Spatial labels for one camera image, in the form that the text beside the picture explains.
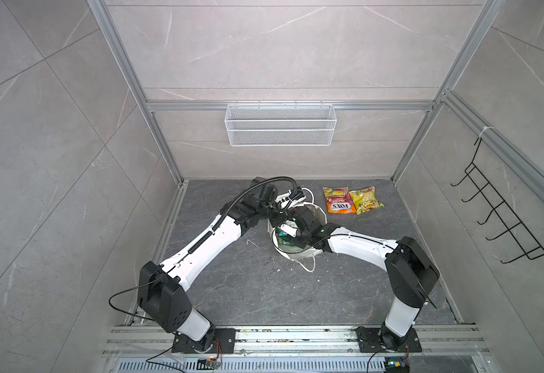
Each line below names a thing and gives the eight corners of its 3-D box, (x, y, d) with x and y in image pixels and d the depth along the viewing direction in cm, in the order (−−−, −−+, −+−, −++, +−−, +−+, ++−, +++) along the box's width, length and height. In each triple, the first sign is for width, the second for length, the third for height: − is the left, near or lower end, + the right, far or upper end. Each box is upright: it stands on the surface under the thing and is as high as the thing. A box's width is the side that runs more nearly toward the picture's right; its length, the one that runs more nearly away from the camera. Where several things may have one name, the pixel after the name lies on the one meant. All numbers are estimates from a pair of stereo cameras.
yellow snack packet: (357, 214, 109) (360, 207, 104) (349, 196, 116) (351, 189, 111) (379, 211, 110) (384, 204, 105) (370, 194, 117) (374, 186, 112)
